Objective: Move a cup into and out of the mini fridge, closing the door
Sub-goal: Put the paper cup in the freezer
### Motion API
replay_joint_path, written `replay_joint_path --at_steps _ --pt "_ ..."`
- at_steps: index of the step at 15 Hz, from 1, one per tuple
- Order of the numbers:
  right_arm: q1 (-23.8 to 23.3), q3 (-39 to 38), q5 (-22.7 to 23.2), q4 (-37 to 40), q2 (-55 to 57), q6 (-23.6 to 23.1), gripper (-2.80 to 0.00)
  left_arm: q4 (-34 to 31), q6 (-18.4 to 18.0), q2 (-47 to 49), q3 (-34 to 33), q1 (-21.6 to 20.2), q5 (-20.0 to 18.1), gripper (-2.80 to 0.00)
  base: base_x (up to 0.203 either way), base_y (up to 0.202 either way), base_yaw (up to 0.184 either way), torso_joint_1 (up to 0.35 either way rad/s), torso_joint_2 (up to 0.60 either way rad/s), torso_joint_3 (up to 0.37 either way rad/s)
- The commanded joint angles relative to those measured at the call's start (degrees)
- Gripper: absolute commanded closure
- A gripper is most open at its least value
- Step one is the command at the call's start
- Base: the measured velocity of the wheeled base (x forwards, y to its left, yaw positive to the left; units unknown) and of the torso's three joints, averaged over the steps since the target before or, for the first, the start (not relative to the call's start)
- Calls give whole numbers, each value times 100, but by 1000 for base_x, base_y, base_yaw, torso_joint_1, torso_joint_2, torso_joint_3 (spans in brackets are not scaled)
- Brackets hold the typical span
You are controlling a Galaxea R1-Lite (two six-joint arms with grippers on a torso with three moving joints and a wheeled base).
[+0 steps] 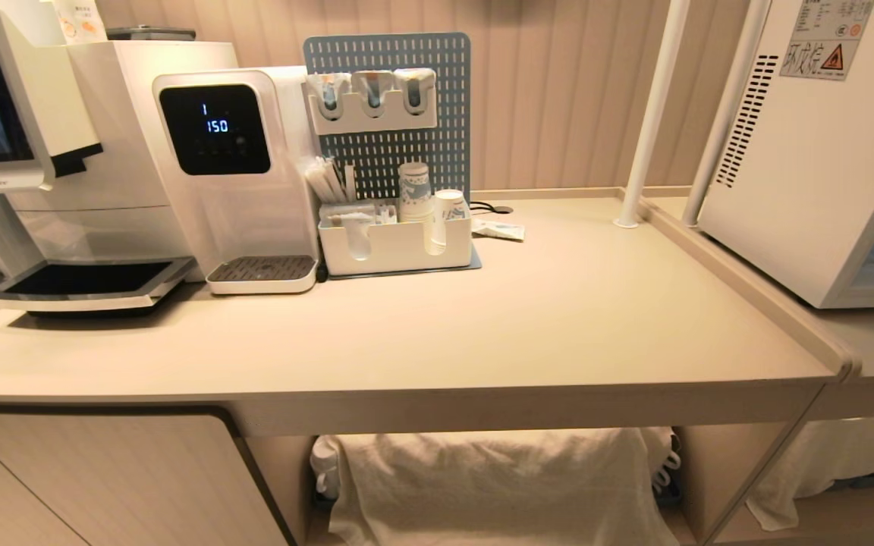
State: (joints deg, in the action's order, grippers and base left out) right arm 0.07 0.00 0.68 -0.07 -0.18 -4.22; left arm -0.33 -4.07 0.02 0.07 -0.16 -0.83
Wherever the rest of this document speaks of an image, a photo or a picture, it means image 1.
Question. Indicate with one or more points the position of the white organizer caddy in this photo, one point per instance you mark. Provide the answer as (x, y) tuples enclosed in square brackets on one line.
[(395, 246)]

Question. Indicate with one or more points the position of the white coffee machine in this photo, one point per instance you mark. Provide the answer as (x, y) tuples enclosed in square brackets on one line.
[(103, 152)]

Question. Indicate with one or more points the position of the white support pole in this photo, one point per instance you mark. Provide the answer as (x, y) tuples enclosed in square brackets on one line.
[(725, 114), (653, 114)]

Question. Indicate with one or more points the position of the white cloth cover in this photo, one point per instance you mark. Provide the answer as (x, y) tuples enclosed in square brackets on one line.
[(831, 470), (498, 489)]

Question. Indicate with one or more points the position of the wrapped straws bundle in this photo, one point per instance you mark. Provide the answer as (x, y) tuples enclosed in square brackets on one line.
[(331, 182)]

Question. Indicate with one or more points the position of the warning label sticker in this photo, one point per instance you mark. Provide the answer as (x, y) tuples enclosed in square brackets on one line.
[(824, 38)]

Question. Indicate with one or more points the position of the beige cabinet door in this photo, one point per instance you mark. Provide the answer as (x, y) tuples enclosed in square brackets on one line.
[(118, 481)]

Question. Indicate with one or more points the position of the white capsule holder shelf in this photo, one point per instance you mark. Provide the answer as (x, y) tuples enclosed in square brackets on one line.
[(372, 114)]

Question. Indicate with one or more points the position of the white water dispenser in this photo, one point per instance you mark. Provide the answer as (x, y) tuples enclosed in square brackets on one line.
[(255, 197)]

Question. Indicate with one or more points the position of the white paper cup stack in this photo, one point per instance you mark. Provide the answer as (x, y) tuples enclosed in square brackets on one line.
[(446, 208)]

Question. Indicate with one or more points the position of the white box with print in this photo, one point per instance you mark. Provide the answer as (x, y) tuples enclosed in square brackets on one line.
[(79, 19)]

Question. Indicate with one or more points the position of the blue pegboard stand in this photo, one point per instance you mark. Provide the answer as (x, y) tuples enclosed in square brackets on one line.
[(407, 144)]

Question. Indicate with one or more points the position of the white sachet packet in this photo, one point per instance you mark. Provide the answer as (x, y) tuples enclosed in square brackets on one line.
[(499, 230)]

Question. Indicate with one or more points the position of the black drip tray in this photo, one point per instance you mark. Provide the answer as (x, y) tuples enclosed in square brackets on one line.
[(92, 282)]

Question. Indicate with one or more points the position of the white mini fridge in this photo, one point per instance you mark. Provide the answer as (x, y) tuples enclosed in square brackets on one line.
[(809, 152)]

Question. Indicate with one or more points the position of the patterned paper cup stack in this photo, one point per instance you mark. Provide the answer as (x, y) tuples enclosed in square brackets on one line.
[(413, 193)]

